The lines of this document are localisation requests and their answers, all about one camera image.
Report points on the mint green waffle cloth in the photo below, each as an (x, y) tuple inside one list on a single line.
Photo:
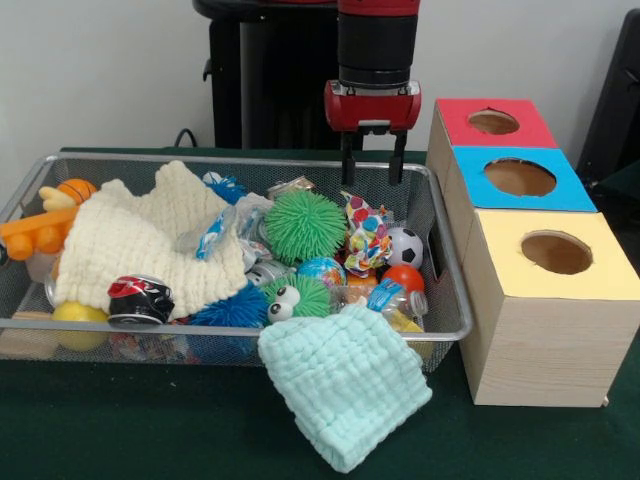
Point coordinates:
[(345, 385)]

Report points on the dark green table cloth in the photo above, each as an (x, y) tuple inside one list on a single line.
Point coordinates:
[(150, 425), (625, 200)]

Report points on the cream waffle cloth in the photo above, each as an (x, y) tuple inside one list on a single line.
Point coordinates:
[(135, 240)]

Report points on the green spiky ball with eyes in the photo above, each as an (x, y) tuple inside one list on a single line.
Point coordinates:
[(310, 295)]

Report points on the small soccer ball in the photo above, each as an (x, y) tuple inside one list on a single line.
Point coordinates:
[(407, 247)]

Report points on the crushed black red can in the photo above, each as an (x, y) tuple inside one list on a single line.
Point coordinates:
[(140, 300)]

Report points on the shallow clear mesh bin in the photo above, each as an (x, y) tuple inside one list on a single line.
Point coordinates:
[(22, 310)]

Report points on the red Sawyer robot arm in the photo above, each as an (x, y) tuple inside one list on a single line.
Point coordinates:
[(377, 45)]

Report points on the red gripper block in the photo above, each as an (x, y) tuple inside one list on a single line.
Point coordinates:
[(372, 109)]

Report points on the orange plastic toy block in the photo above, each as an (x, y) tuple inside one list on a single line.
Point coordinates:
[(35, 240)]

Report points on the small globe ball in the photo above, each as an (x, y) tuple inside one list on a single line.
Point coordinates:
[(322, 272)]

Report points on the black upright panel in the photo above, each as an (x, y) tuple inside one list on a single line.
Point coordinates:
[(622, 75)]

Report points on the multicolour polka dot cloth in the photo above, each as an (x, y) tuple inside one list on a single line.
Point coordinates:
[(367, 235)]

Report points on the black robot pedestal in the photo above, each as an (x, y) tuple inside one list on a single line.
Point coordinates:
[(275, 75)]

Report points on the orange ball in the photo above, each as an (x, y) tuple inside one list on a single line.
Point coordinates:
[(406, 280)]

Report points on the wooden box with three holes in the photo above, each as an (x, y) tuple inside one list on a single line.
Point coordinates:
[(545, 350)]

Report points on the small orange basketball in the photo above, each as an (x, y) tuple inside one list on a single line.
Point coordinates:
[(77, 189)]

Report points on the green spiky rubber ball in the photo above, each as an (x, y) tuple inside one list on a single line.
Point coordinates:
[(305, 227)]

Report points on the blue spiky rubber ball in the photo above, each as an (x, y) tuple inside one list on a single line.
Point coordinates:
[(232, 307)]

